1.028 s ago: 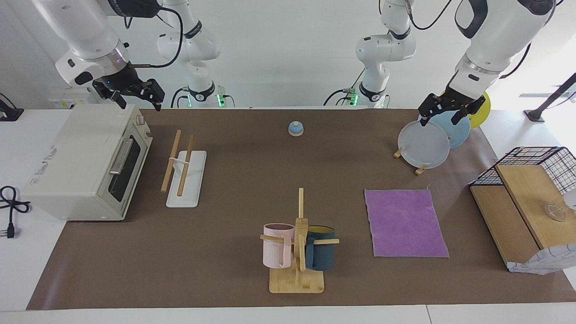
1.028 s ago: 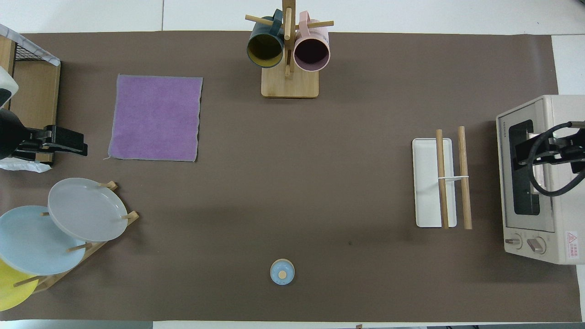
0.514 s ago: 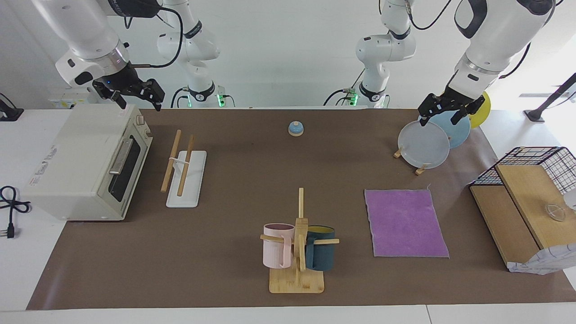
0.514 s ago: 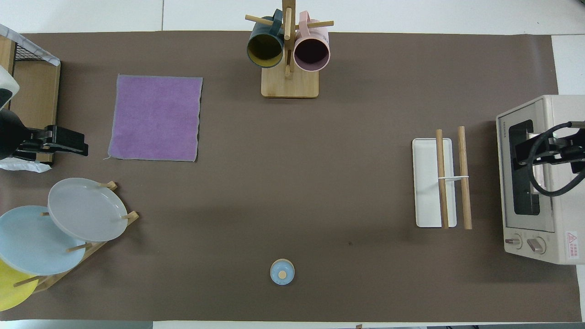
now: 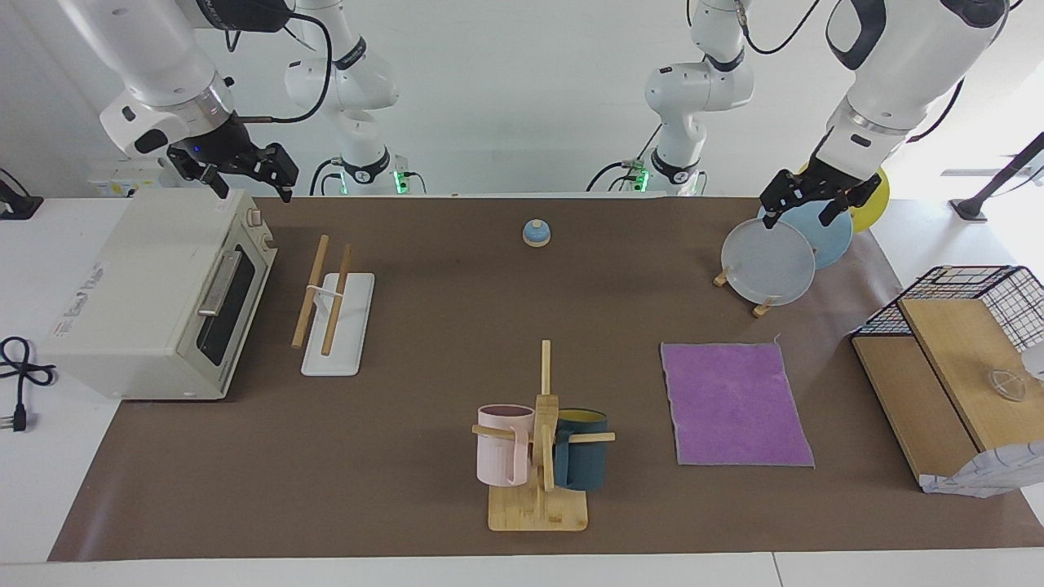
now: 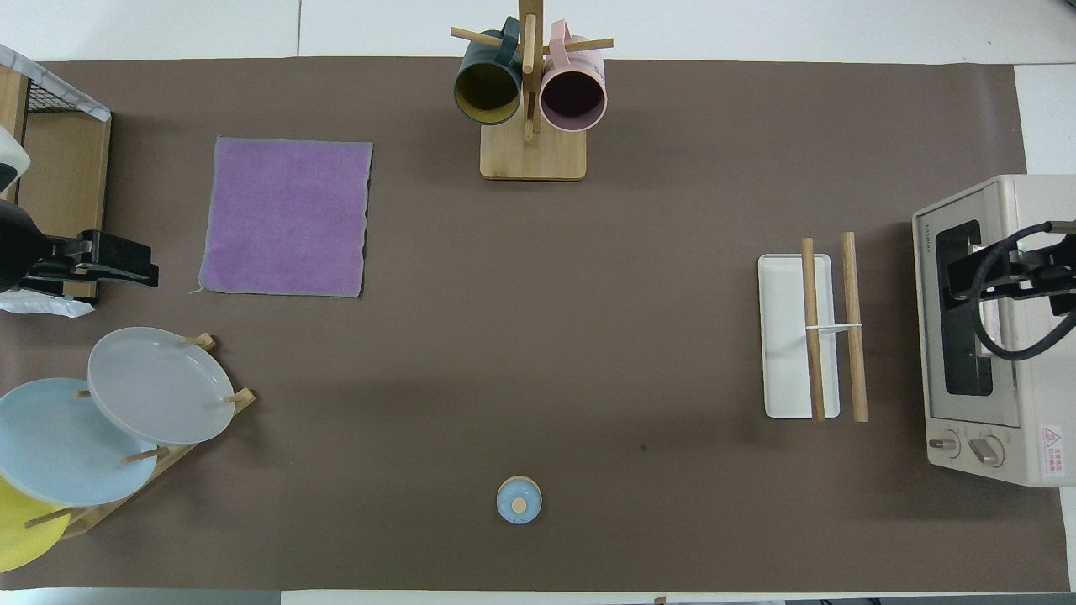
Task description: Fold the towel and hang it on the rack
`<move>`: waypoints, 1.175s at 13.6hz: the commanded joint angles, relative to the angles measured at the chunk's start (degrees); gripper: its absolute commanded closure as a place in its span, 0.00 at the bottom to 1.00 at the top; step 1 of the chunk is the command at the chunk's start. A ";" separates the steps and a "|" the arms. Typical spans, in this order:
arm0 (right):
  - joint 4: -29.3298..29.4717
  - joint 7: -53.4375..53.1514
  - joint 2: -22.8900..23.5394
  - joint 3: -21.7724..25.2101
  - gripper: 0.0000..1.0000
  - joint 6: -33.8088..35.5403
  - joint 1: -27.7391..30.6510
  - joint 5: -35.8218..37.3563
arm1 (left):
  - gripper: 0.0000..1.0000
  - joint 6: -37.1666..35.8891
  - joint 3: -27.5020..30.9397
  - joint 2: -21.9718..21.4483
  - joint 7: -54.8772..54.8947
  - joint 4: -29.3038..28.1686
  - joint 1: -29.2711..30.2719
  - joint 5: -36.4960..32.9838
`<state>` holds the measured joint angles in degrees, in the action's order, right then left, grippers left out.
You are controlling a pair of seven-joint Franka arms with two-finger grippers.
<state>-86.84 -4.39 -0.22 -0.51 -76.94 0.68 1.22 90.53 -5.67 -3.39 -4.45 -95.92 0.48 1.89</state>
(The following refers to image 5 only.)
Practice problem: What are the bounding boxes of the black clamp mount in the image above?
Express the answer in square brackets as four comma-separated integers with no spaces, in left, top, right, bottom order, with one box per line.
[0,169,43,221]

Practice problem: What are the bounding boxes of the pink mug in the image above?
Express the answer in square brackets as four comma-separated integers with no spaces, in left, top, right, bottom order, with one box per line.
[476,404,536,488]

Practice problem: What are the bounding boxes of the grey plate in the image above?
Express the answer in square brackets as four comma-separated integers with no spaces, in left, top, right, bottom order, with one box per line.
[721,218,816,307]

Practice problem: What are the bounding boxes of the clear glass lid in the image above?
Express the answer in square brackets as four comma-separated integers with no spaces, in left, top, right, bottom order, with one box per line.
[987,367,1027,402]

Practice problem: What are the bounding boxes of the light blue plate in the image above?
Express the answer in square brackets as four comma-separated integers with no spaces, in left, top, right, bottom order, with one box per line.
[757,200,854,270]

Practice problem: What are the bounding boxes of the dark teal mug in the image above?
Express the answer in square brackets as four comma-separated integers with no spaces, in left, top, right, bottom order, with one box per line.
[552,408,609,492]

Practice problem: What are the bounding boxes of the purple and grey towel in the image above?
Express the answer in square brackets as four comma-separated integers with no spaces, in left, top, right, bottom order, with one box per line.
[661,342,815,468]

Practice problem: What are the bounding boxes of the black wire basket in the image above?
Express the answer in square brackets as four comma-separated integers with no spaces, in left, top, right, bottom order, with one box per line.
[851,265,1044,353]

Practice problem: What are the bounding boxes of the black power cord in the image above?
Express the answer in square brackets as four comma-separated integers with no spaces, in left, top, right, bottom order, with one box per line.
[0,337,56,433]

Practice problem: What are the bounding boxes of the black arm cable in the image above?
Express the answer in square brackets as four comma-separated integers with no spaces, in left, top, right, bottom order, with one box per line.
[228,8,334,125]
[730,0,967,143]

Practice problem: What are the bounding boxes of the black right base cable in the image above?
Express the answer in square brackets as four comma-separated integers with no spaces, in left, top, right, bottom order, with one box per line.
[310,157,347,196]

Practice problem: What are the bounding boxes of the black left base cable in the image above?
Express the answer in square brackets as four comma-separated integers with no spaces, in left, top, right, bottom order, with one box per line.
[586,122,663,194]

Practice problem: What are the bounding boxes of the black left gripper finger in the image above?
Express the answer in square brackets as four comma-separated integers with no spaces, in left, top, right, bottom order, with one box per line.
[760,170,804,229]
[820,175,882,227]

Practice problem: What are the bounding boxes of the wooden mug tree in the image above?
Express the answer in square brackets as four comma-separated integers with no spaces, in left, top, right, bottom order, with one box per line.
[471,340,617,532]

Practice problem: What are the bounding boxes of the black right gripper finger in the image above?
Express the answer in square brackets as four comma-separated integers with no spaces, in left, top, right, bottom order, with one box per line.
[249,143,299,203]
[169,145,231,199]

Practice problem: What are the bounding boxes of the white patterned cover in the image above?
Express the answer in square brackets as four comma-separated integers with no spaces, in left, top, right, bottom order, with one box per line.
[920,440,1044,498]

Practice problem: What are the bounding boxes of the black base cable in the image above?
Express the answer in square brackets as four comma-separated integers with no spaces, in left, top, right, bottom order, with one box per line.
[310,157,347,196]
[586,122,663,194]

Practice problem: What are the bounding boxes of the yellow plate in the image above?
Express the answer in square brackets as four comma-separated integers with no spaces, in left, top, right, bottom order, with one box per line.
[848,167,891,233]

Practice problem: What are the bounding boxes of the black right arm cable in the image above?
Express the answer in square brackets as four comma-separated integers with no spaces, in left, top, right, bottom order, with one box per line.
[228,8,334,125]

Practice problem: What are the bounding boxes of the wooden shelf unit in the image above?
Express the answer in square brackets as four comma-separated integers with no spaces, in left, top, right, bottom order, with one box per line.
[851,298,1044,490]

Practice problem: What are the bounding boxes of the black stand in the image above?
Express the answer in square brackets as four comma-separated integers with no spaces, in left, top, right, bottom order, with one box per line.
[950,133,1044,223]

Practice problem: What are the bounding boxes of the beige toaster oven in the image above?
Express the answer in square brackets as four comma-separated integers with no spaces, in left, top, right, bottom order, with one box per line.
[42,189,278,401]

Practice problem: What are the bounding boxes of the wooden plate rack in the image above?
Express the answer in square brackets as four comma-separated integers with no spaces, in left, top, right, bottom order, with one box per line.
[713,269,776,319]

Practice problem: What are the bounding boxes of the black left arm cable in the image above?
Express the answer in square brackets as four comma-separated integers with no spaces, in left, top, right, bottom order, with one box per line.
[730,0,967,143]

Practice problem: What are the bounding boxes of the white power strip box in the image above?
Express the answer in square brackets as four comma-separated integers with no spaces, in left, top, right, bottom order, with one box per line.
[88,157,176,198]

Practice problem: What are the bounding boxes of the white towel rack wooden bars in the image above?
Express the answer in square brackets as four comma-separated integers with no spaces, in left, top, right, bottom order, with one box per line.
[291,235,376,377]

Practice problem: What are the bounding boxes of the brown table mat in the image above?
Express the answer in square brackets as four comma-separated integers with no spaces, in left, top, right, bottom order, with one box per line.
[47,196,1044,562]

